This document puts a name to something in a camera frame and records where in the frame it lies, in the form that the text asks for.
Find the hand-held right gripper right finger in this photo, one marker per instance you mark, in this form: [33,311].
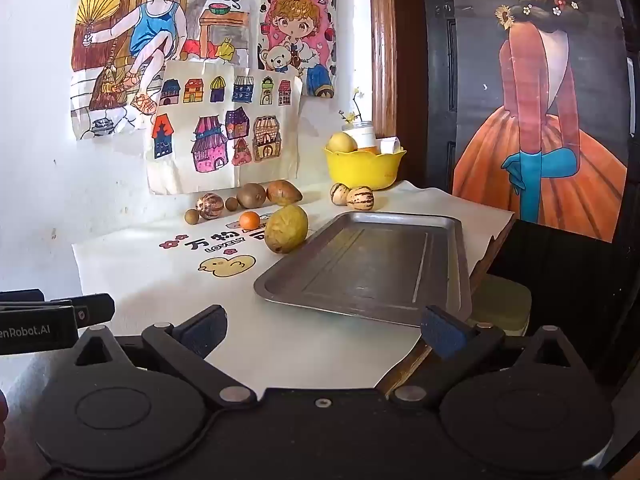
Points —
[445,335]

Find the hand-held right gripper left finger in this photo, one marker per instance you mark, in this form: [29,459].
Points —
[205,332]

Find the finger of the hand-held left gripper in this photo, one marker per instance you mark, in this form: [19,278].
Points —
[22,296]
[95,306]

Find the metal baking tray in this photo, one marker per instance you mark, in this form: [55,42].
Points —
[370,265]

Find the small brown longan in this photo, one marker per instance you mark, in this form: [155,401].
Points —
[231,204]
[192,217]

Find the small orange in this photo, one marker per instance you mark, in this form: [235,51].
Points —
[250,220]

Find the dark striped pepino melon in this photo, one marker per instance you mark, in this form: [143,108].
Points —
[210,206]

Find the yellow-green guava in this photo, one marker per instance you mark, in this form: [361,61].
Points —
[286,229]

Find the brown kiwi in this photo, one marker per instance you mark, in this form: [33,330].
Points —
[251,195]

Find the brown-orange mango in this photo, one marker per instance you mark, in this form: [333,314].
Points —
[284,193]

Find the pale striped pepino melon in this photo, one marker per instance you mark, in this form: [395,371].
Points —
[339,194]
[361,198]

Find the white printed tablecloth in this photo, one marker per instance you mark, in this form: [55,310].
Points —
[150,280]

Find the pale green stool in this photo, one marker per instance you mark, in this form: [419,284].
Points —
[502,305]

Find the houses drawing paper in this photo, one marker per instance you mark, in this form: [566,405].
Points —
[175,175]

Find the yellow plastic bowl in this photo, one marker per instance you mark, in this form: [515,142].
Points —
[362,170]

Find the white paper box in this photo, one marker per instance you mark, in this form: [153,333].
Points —
[391,146]

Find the white plastic cup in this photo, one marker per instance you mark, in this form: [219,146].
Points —
[362,135]

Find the yellow pear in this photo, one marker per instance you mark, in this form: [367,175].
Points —
[342,142]

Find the painted lady poster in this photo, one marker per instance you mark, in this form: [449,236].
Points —
[540,110]

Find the yellow flower twig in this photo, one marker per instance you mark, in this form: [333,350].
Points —
[353,107]

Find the chair with painted cushion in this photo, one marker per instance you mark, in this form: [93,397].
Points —
[435,85]

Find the boy with fan drawing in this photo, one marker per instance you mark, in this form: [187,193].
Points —
[150,25]

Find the girl with teddy drawing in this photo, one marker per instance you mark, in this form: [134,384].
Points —
[295,25]

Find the wooden door frame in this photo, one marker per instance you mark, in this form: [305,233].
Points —
[385,60]

